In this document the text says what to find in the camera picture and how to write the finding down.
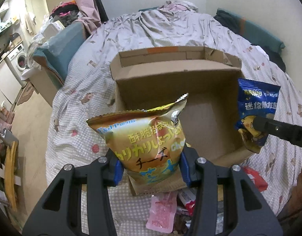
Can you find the red snack packet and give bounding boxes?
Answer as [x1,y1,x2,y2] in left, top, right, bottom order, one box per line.
[243,166,268,192]

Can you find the blue snack bag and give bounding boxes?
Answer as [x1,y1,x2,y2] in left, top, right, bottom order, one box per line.
[236,78,280,153]

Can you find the pink snack pouch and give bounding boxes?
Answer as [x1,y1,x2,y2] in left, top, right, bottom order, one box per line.
[146,191,177,233]

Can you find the yellow cheese chips bag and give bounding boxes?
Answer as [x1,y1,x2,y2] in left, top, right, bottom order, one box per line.
[87,94,188,185]

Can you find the red white snack bar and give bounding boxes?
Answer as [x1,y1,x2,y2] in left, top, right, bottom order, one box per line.
[178,188,196,216]

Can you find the yellow wooden chair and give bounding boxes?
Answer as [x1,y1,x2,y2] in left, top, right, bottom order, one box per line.
[0,129,19,211]

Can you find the checkered bed quilt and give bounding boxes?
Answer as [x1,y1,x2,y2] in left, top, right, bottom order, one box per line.
[45,3,302,224]

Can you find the brown cardboard box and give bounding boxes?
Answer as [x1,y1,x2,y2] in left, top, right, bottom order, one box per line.
[100,46,251,195]

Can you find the white washing machine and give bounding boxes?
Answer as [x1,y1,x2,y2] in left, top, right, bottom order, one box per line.
[4,43,26,82]

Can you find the teal cushion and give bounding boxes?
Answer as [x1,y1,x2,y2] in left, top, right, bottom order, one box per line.
[32,21,86,85]

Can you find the pile of clothes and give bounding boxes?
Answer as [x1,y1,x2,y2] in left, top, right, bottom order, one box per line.
[49,0,80,27]

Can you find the teal pillow by wall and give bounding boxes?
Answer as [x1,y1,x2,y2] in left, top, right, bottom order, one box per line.
[214,8,286,73]

